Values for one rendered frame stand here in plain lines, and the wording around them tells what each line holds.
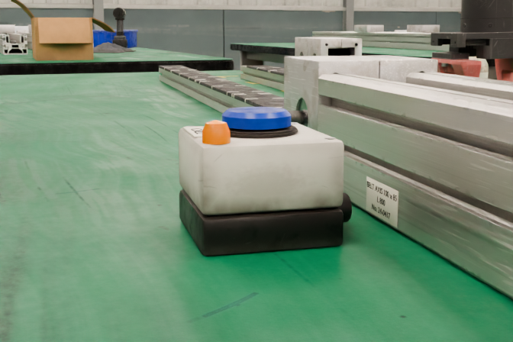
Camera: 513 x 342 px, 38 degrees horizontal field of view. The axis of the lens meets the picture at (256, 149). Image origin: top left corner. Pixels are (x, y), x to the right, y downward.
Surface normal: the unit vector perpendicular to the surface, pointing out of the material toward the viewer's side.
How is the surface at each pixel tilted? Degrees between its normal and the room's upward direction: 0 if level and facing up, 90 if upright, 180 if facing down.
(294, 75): 90
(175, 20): 90
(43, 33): 68
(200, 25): 90
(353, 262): 0
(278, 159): 90
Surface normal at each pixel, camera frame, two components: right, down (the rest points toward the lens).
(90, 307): 0.00, -0.99
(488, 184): -0.97, 0.04
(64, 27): 0.29, -0.30
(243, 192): 0.26, 0.16
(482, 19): -0.47, 0.16
